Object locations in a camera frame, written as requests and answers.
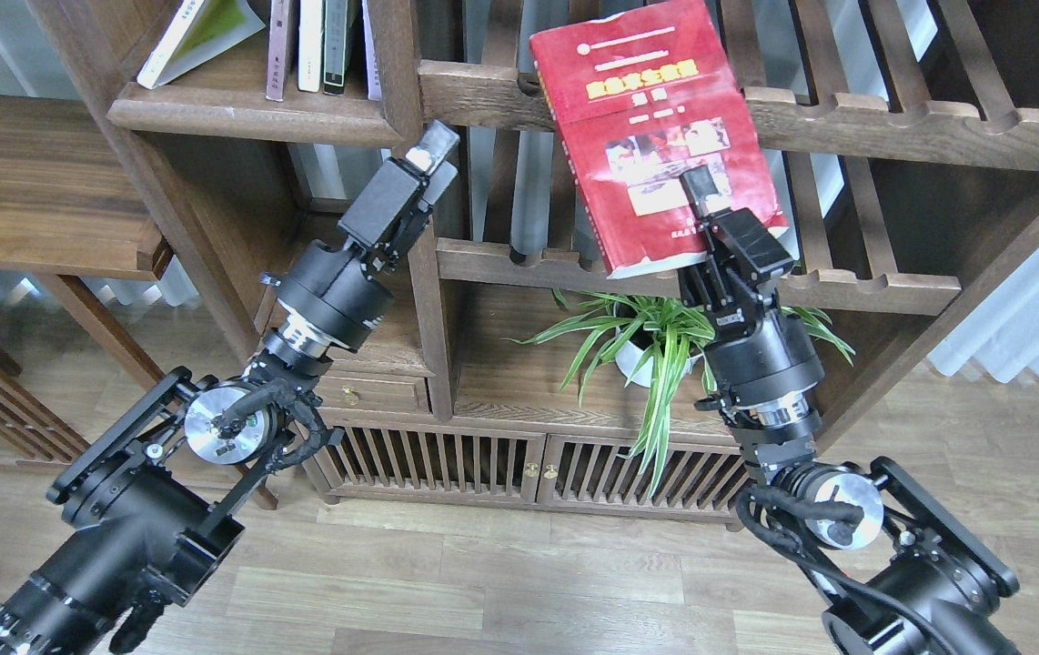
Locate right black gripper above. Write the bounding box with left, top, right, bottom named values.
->
left=680, top=167, right=795, bottom=341

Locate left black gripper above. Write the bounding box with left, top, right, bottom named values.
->
left=339, top=120, right=460, bottom=274

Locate red book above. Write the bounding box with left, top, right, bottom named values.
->
left=529, top=1, right=789, bottom=279

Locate yellow green book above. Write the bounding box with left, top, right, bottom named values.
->
left=136, top=1, right=266, bottom=88

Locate dark brown book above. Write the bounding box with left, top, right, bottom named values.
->
left=265, top=0, right=298, bottom=101

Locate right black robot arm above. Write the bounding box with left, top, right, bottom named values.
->
left=680, top=166, right=1019, bottom=654

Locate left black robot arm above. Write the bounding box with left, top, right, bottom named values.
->
left=0, top=121, right=459, bottom=654

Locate pale upright book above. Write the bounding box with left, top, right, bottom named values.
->
left=361, top=0, right=383, bottom=101

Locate dark wooden bookshelf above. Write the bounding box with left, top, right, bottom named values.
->
left=29, top=1, right=1039, bottom=522

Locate green spider plant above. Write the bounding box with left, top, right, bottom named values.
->
left=509, top=273, right=855, bottom=497

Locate dark green upright book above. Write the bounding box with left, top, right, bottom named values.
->
left=321, top=0, right=361, bottom=96

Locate white upright book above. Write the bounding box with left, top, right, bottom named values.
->
left=298, top=0, right=326, bottom=93

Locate white plant pot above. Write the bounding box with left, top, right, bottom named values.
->
left=615, top=330, right=666, bottom=388

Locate wooden side table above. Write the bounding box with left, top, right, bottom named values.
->
left=0, top=96, right=237, bottom=469

